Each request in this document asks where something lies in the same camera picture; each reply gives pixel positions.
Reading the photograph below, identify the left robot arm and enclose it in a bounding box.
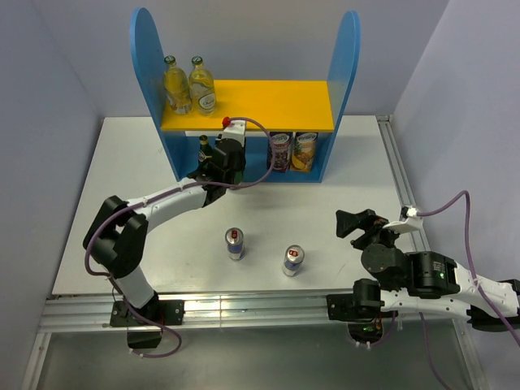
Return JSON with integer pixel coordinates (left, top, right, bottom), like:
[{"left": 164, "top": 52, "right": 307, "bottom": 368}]
[{"left": 83, "top": 134, "right": 246, "bottom": 324}]

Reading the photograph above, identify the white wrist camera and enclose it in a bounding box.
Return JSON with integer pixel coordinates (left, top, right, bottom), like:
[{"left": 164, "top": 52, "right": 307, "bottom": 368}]
[
  {"left": 221, "top": 117, "right": 246, "bottom": 144},
  {"left": 383, "top": 206, "right": 423, "bottom": 235}
]

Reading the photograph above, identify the clear water bottle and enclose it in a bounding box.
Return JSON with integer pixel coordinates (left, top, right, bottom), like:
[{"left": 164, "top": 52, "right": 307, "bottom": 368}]
[
  {"left": 188, "top": 56, "right": 216, "bottom": 115},
  {"left": 163, "top": 55, "right": 192, "bottom": 115}
]

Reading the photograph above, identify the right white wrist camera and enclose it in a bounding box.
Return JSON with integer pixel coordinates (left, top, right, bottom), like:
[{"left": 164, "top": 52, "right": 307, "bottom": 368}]
[{"left": 383, "top": 206, "right": 423, "bottom": 235}]

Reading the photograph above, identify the red bull can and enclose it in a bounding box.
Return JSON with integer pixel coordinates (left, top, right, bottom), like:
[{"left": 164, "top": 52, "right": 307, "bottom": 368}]
[
  {"left": 283, "top": 245, "right": 305, "bottom": 277},
  {"left": 224, "top": 227, "right": 245, "bottom": 261}
]

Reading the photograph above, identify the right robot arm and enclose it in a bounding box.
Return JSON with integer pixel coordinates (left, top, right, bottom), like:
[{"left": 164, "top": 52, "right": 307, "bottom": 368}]
[{"left": 327, "top": 206, "right": 519, "bottom": 332}]

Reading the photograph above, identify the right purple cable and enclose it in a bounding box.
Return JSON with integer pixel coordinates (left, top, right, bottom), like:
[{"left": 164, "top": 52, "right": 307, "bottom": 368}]
[{"left": 409, "top": 190, "right": 520, "bottom": 390}]

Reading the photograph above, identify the blue and yellow shelf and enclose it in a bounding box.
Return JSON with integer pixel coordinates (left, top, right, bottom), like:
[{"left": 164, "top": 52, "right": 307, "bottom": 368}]
[{"left": 129, "top": 7, "right": 361, "bottom": 183}]

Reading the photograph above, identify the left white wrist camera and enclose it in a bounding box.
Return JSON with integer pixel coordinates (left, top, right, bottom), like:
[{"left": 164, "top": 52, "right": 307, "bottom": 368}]
[{"left": 221, "top": 117, "right": 246, "bottom": 144}]

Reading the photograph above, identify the yellow pineapple juice carton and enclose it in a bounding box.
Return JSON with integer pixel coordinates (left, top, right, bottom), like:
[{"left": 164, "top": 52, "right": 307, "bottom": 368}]
[{"left": 290, "top": 132, "right": 318, "bottom": 173}]

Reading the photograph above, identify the purple juice carton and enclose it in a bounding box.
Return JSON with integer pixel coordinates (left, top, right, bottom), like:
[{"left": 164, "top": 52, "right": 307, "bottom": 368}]
[{"left": 266, "top": 132, "right": 293, "bottom": 173}]

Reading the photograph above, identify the aluminium mounting rail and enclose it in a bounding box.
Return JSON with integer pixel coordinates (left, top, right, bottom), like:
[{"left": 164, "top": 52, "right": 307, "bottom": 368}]
[{"left": 37, "top": 289, "right": 343, "bottom": 334}]

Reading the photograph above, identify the green glass bottle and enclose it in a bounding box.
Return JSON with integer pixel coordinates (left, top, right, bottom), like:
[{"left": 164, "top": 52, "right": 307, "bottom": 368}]
[
  {"left": 198, "top": 135, "right": 213, "bottom": 164},
  {"left": 233, "top": 171, "right": 244, "bottom": 184}
]

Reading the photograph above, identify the aluminium side rail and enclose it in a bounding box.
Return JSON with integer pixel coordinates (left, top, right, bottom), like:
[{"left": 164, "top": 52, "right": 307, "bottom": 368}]
[{"left": 376, "top": 115, "right": 431, "bottom": 252}]

